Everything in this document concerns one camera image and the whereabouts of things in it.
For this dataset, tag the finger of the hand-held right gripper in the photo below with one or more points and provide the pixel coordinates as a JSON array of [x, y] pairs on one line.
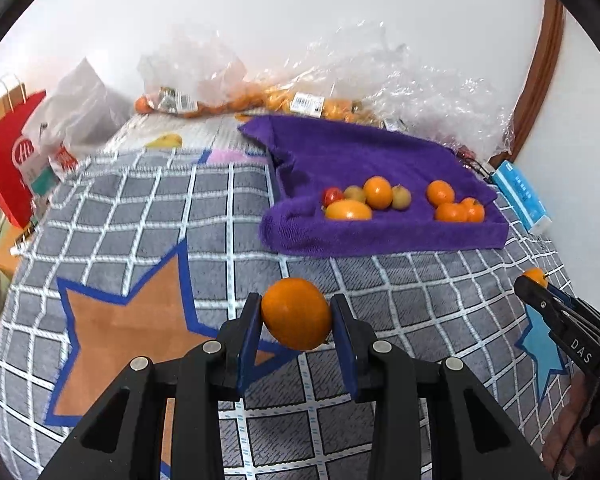
[[567, 302], [577, 350]]

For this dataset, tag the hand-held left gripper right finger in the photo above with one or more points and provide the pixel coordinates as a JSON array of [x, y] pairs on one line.
[[347, 345]]

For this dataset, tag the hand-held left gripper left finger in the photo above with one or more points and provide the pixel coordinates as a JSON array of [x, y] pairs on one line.
[[247, 340]]

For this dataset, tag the small mandarin orange with stem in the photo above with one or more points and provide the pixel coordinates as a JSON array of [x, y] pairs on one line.
[[535, 276]]

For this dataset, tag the large mandarin orange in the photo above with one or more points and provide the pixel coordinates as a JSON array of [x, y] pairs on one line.
[[296, 320]]

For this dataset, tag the mandarin orange with dark calyx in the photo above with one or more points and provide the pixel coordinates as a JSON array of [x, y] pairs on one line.
[[474, 210]]

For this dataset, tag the oval orange kumquat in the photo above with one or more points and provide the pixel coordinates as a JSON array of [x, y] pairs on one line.
[[348, 210]]

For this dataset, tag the red cherry tomato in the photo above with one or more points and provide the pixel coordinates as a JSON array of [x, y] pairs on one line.
[[332, 195]]

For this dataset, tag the small yellow-green citrus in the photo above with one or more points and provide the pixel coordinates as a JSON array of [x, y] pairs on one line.
[[354, 193], [401, 197]]

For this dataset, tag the purple towel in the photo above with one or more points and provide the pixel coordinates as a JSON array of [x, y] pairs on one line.
[[360, 155]]

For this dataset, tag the person's right hand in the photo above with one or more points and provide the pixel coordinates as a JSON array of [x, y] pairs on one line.
[[565, 425]]

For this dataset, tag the blue tissue pack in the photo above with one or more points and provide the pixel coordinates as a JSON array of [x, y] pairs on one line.
[[522, 195]]

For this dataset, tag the grey checkered star blanket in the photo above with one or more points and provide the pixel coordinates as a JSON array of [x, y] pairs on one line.
[[130, 210]]

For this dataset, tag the white printed sheet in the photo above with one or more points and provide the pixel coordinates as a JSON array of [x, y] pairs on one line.
[[190, 132]]

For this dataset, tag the clear bag of cherry tomatoes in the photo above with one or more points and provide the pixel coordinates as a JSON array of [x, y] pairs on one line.
[[455, 110]]

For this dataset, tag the clear labelled bag of oranges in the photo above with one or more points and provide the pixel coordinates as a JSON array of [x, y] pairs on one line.
[[305, 102]]

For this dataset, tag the white plastic bag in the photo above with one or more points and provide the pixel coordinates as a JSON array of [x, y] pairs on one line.
[[75, 105]]

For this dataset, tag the red paper bag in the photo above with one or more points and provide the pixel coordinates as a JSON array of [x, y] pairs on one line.
[[7, 170]]

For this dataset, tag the brown wooden door frame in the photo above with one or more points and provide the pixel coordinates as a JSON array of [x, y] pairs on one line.
[[545, 70]]

